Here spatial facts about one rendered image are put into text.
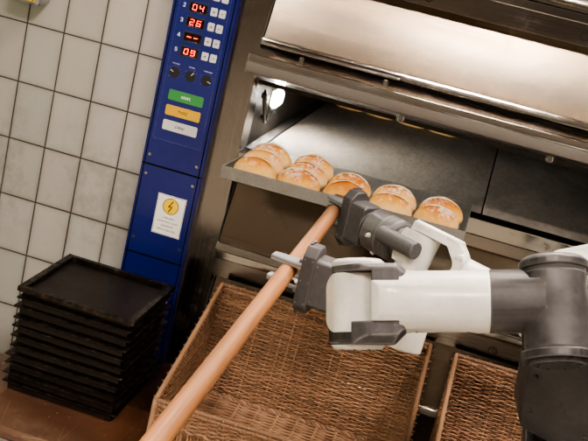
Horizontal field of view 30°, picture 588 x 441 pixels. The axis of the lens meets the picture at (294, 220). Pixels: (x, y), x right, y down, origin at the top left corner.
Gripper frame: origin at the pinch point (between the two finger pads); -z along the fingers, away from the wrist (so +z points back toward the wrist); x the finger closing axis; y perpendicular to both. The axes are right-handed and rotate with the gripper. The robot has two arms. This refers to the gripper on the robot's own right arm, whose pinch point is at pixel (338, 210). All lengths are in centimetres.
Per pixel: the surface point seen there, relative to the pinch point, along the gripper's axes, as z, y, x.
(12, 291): -90, 19, -56
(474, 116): 5.7, -30.4, 22.8
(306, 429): -10, -18, -61
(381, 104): -11.0, -18.2, 20.3
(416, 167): -34, -65, -3
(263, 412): -20, -13, -62
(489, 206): -4, -59, -3
